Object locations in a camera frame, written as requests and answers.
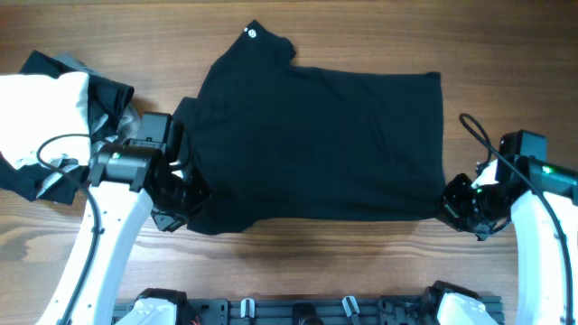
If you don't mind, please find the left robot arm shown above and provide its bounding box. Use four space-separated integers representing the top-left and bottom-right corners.
39 113 211 324

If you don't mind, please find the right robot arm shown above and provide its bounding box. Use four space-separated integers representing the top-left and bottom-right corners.
439 130 577 324

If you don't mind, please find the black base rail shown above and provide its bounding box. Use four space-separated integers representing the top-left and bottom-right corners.
189 295 436 325

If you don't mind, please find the black t-shirt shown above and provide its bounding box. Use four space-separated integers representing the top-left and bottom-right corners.
174 22 445 235

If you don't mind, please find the black folded garment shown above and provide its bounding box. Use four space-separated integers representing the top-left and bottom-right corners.
1 51 140 205

